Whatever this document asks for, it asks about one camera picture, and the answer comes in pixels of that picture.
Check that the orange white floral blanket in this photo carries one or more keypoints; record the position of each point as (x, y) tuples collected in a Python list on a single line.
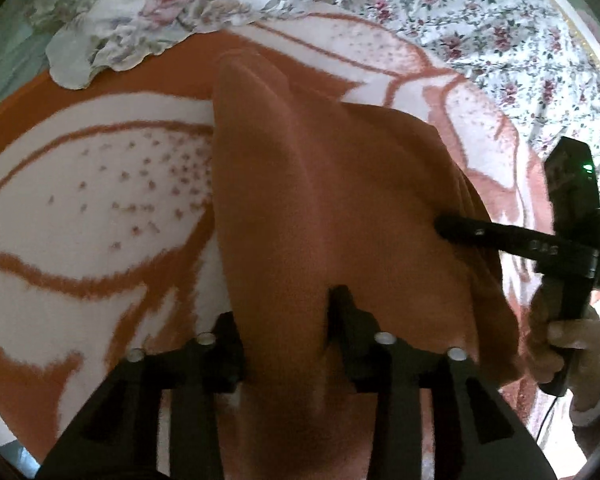
[(107, 228)]

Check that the white red floral bedsheet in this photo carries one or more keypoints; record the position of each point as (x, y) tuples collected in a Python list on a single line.
[(527, 55)]

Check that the rust orange fleece garment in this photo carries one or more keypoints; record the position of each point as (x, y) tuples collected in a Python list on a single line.
[(310, 193)]

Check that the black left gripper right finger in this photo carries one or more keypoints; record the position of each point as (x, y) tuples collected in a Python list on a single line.
[(433, 409)]

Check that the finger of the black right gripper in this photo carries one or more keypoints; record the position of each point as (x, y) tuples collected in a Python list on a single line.
[(514, 240)]

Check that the person's right hand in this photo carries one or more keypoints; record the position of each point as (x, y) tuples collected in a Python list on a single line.
[(551, 346)]

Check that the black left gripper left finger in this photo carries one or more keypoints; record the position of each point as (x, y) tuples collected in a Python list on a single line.
[(115, 434)]

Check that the teal floral quilt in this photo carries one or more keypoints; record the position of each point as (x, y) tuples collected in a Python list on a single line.
[(22, 52)]

